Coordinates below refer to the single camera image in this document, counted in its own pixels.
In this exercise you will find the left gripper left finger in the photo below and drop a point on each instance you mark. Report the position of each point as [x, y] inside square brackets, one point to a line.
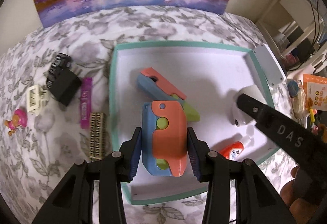
[72, 199]

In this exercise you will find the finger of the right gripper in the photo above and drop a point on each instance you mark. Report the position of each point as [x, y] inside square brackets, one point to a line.
[261, 113]

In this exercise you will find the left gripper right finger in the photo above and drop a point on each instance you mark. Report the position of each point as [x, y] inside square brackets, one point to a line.
[257, 201]

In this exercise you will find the white smart watch band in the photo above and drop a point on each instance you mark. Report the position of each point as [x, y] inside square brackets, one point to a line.
[240, 118]

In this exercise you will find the red white glue bottle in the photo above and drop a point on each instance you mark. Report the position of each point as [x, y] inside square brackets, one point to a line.
[232, 151]

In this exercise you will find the gold black patterned lighter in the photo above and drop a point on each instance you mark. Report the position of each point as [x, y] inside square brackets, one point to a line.
[97, 136]

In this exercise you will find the blue orange toy cleaver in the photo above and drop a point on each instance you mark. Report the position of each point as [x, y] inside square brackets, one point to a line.
[164, 138]

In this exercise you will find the pink puppy figurine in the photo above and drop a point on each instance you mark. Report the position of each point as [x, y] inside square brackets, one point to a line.
[19, 119]

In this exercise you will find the cream hair claw clip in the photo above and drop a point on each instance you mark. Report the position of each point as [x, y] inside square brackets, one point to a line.
[36, 99]

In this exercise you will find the purple lighter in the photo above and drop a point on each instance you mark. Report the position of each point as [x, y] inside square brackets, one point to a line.
[85, 102]

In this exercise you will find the black charger cube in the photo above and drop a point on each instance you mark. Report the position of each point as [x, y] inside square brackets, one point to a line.
[65, 87]

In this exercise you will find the black toy car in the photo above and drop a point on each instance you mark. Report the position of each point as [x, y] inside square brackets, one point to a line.
[59, 64]

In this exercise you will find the person's hand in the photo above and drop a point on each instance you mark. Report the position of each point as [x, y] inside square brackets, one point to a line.
[301, 210]

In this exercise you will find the wrapped candy snacks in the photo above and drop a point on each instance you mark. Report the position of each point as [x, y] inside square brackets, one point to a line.
[305, 116]

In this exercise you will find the orange booklet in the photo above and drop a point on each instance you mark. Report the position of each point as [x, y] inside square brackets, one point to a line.
[315, 88]

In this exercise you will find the teal white tray box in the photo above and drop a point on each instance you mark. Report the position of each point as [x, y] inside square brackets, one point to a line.
[209, 74]

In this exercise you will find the white shelf unit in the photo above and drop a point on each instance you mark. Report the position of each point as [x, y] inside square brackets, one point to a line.
[304, 17]

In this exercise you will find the floral patterned table cloth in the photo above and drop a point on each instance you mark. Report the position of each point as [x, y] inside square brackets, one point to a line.
[34, 159]

